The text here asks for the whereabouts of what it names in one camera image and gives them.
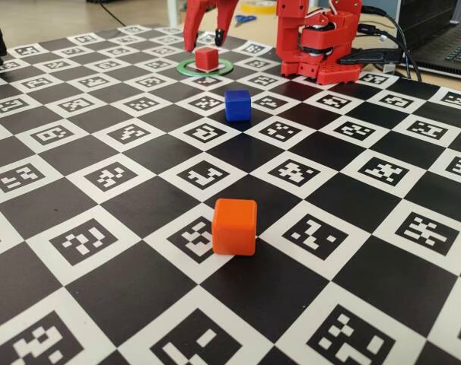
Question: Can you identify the white post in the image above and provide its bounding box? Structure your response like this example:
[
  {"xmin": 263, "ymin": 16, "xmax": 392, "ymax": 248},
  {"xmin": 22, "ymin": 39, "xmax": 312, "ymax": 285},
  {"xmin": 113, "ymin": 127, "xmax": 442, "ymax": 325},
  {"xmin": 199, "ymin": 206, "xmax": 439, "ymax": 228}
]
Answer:
[{"xmin": 165, "ymin": 0, "xmax": 181, "ymax": 27}]

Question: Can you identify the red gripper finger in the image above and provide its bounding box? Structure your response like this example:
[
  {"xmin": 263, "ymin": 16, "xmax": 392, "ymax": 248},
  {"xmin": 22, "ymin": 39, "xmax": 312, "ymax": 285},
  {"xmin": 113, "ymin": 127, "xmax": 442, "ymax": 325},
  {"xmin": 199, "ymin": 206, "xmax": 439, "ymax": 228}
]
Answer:
[
  {"xmin": 183, "ymin": 0, "xmax": 216, "ymax": 53},
  {"xmin": 214, "ymin": 0, "xmax": 239, "ymax": 46}
]

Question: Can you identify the orange cube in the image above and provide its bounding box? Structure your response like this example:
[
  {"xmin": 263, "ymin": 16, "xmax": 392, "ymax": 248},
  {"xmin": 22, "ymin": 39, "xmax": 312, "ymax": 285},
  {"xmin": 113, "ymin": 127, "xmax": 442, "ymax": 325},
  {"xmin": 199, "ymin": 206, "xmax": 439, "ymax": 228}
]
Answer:
[{"xmin": 211, "ymin": 198, "xmax": 258, "ymax": 256}]

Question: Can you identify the black power cable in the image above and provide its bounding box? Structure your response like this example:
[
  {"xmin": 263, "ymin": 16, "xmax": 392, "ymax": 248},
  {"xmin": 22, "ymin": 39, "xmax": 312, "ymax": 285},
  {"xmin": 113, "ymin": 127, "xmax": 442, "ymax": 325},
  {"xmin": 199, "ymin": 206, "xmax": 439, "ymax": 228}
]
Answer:
[{"xmin": 359, "ymin": 5, "xmax": 424, "ymax": 83}]

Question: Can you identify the blue cube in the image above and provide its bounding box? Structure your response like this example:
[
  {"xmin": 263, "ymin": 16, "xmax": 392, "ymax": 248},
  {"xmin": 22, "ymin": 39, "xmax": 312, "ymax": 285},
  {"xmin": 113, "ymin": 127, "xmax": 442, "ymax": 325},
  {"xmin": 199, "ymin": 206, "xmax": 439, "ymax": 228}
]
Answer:
[{"xmin": 224, "ymin": 89, "xmax": 253, "ymax": 122}]

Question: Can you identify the black laptop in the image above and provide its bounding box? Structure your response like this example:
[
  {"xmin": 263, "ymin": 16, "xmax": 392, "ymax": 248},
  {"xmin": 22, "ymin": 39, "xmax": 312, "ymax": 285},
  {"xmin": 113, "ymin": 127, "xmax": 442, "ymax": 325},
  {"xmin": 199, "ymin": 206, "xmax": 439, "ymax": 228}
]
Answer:
[{"xmin": 397, "ymin": 0, "xmax": 461, "ymax": 81}]

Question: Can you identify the black white marker board mat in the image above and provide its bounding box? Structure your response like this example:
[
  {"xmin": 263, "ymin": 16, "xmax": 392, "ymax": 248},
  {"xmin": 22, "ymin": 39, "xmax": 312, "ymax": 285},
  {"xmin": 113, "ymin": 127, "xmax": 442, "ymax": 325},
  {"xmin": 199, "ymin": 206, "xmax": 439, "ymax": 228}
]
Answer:
[{"xmin": 0, "ymin": 23, "xmax": 461, "ymax": 365}]

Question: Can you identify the green ring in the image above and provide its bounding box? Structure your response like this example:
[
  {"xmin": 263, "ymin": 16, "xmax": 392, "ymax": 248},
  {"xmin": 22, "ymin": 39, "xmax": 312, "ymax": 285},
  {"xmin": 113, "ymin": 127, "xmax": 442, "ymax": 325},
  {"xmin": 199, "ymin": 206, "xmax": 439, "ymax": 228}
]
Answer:
[{"xmin": 176, "ymin": 57, "xmax": 234, "ymax": 78}]

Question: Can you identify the yellow tape roll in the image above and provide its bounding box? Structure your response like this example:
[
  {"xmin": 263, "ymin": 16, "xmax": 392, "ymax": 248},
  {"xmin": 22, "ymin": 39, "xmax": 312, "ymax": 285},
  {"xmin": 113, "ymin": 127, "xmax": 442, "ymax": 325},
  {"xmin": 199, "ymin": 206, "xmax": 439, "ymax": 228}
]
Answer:
[{"xmin": 241, "ymin": 0, "xmax": 276, "ymax": 14}]

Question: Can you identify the black flat adapter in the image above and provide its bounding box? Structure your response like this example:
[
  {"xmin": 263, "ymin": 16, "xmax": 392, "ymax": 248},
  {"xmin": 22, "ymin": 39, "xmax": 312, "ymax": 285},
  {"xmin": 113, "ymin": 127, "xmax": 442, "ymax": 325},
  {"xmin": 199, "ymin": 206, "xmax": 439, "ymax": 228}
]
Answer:
[{"xmin": 339, "ymin": 48, "xmax": 403, "ymax": 66}]

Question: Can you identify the red cube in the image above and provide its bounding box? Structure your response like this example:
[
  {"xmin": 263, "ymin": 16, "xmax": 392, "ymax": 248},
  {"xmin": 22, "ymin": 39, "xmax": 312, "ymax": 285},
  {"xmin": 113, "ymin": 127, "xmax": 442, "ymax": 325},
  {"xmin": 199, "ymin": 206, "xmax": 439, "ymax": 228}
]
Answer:
[{"xmin": 194, "ymin": 47, "xmax": 220, "ymax": 73}]

